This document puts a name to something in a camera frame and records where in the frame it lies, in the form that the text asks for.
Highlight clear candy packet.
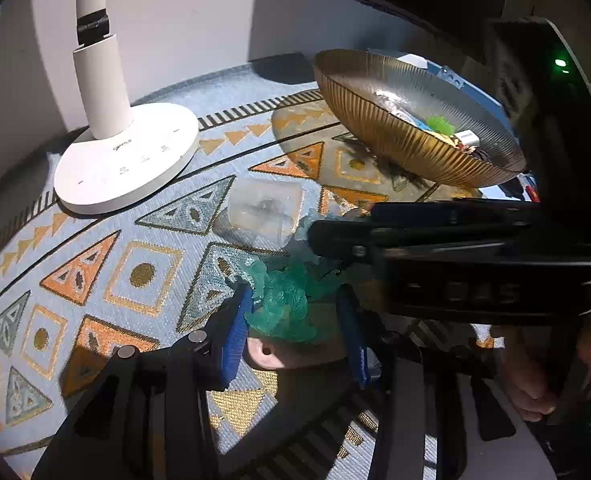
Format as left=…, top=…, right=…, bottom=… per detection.
left=375, top=91, right=426, bottom=122

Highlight patterned blue orange mat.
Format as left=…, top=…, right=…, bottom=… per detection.
left=0, top=52, right=526, bottom=480

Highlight bright green small item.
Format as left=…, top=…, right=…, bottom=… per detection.
left=427, top=115, right=456, bottom=135

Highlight amber ribbed glass plate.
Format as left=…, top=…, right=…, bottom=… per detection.
left=313, top=49, right=527, bottom=189

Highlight person's right hand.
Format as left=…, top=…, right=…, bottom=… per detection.
left=505, top=317, right=591, bottom=423

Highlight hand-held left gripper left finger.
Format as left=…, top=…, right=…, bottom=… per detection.
left=30, top=282, right=256, bottom=480

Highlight clear plastic cup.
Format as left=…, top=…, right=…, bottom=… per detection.
left=228, top=177, right=303, bottom=251

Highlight pink tag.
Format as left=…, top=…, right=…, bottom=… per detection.
left=245, top=337, right=349, bottom=372

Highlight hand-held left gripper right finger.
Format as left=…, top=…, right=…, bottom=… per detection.
left=336, top=285, right=559, bottom=480

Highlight white desk lamp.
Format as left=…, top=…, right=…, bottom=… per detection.
left=54, top=0, right=200, bottom=215

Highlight white flat object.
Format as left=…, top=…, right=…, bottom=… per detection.
left=455, top=385, right=556, bottom=480

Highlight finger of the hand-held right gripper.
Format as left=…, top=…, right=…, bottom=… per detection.
left=307, top=219, right=391, bottom=263
left=368, top=199, right=541, bottom=227

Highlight teal plastic toy figure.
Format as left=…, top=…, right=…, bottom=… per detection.
left=242, top=212, right=376, bottom=346

